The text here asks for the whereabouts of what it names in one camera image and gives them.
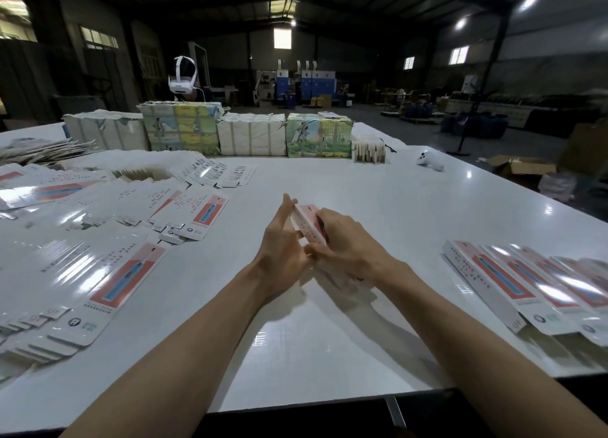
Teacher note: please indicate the small beige card stack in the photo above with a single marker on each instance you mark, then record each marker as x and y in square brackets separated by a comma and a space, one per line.
[369, 150]

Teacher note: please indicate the person's right forearm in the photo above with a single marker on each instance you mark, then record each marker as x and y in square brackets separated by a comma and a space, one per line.
[494, 357]

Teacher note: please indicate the blue machine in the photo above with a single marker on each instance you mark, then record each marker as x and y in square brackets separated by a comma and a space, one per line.
[313, 83]

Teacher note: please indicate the blue bins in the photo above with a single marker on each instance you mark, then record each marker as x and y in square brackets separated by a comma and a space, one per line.
[473, 125]

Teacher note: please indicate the small white object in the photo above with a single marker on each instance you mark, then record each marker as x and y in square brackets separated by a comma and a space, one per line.
[430, 160]

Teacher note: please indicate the open cardboard box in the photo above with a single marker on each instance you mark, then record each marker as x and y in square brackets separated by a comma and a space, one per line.
[522, 170]

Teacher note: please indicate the green yellow carton bundle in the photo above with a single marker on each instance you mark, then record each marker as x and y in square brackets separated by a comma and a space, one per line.
[180, 129]

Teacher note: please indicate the row of white cartons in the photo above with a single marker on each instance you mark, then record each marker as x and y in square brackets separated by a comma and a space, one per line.
[252, 135]
[104, 132]

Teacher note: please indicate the grey crate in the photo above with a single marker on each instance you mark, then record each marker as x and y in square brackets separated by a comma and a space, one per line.
[79, 104]

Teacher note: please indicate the square bright window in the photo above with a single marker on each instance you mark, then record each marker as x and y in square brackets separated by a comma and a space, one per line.
[282, 38]

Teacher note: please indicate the tall cardboard box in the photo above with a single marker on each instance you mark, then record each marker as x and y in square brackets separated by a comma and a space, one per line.
[587, 148]

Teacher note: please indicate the person's right hand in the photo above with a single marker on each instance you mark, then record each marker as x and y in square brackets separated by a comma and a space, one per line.
[351, 251]

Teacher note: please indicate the small wall window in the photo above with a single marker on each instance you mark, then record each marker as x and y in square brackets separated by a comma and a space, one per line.
[408, 63]

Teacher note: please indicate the double wall window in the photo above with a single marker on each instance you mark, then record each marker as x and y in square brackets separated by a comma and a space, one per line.
[459, 55]

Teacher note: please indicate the white plastic bags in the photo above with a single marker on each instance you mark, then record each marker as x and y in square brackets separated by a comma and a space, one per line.
[559, 186]

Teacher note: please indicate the green printed carton bundle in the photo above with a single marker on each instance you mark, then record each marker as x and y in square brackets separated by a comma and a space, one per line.
[319, 136]

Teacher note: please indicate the dark grey cabinet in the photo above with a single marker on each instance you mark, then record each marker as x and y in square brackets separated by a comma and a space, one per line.
[24, 77]

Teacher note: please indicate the person's left forearm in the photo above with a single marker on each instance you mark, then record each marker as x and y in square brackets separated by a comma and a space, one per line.
[161, 366]

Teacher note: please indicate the red white carton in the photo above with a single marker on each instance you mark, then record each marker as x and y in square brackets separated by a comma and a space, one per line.
[309, 222]

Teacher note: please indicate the person's left hand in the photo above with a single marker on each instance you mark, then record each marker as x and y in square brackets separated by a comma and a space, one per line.
[275, 257]

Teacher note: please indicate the pile of grey flat sheets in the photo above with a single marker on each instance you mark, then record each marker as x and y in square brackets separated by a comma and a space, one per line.
[38, 151]

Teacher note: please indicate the small black tool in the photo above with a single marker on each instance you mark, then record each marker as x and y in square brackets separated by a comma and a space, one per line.
[388, 142]

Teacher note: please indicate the black floor stand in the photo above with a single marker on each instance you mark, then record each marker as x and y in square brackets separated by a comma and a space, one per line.
[473, 115]

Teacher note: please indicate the pile of carton blanks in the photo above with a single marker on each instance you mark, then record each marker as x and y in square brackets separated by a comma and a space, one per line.
[81, 243]

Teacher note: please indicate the white headset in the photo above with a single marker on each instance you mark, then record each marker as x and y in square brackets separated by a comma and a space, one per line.
[183, 76]

